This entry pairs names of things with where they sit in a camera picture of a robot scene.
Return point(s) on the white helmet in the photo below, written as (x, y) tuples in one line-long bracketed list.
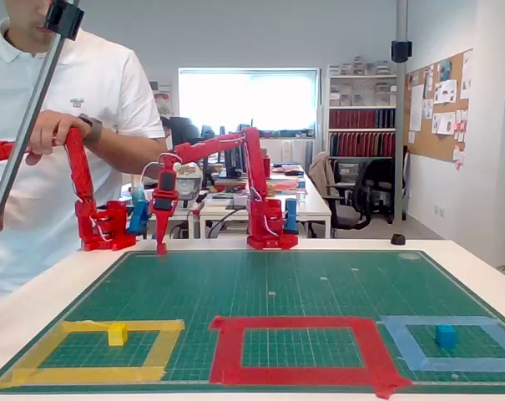
[(191, 184)]

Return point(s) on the grey wristwatch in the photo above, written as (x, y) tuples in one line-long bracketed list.
[(91, 127)]

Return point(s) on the yellow cube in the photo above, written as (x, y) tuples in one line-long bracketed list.
[(117, 335)]

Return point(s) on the blue table clamp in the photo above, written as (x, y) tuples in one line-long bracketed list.
[(291, 217), (140, 215)]

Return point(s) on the person in white polo shirt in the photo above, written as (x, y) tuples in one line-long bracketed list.
[(47, 83)]

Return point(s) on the white wall socket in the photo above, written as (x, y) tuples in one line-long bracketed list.
[(439, 210)]

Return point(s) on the beige jacket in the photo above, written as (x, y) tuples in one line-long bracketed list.
[(321, 171)]

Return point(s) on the blue tape square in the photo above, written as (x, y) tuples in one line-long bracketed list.
[(444, 364)]

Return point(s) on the black pole foot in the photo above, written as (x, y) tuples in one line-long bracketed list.
[(398, 239)]

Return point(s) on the red tape square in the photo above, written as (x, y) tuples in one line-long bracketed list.
[(294, 372)]

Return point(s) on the black computer monitor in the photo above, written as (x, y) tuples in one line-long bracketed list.
[(233, 167), (208, 133), (185, 131)]

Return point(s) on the person's left hand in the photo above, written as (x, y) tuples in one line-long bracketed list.
[(47, 129)]

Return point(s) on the black pole bracket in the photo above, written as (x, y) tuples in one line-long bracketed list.
[(401, 51), (64, 18)]

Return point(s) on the green cutting mat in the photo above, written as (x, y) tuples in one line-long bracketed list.
[(235, 292)]

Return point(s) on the cork pin board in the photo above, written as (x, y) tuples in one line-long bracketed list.
[(440, 125)]

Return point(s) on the wall tool organizer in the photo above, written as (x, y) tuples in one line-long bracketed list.
[(164, 100)]

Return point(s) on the blue cube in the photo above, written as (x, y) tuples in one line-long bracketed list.
[(445, 337)]

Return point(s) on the black office chair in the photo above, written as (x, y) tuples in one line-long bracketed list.
[(381, 184), (352, 204)]

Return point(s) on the red leader arm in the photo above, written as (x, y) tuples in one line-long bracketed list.
[(79, 167)]

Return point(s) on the yellow tape square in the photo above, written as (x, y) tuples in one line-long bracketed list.
[(89, 374)]

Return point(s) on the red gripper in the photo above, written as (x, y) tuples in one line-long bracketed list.
[(164, 204)]

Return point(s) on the white bookshelf with binders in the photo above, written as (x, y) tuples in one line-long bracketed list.
[(360, 113)]

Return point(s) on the colourful drink bottle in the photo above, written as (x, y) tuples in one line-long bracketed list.
[(137, 194)]

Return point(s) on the red robot arm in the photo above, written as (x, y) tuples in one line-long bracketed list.
[(256, 167)]

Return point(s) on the wide bright window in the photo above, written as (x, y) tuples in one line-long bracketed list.
[(256, 100)]

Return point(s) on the person's left forearm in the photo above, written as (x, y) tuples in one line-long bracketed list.
[(127, 150)]

